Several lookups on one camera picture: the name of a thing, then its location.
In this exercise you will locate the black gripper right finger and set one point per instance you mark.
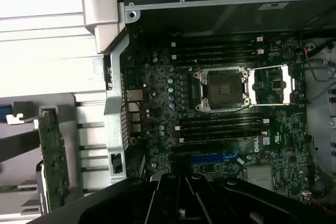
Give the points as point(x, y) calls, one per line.
point(199, 203)

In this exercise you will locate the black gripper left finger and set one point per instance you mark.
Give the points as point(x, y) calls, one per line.
point(162, 203)

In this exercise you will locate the blue expansion slot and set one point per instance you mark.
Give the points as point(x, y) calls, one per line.
point(210, 159)

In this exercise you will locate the silver chipset heatsink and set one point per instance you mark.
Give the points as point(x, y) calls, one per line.
point(258, 176)

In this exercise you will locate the CPU socket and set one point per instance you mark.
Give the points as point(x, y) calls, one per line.
point(223, 90)

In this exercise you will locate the green motherboard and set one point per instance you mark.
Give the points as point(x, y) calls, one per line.
point(157, 82)

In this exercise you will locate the open black PC case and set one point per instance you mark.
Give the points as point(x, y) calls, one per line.
point(115, 90)

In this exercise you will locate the grey parts rack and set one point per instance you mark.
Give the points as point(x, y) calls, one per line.
point(63, 103)

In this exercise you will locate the metal socket cover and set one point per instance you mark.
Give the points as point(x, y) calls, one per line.
point(287, 85)

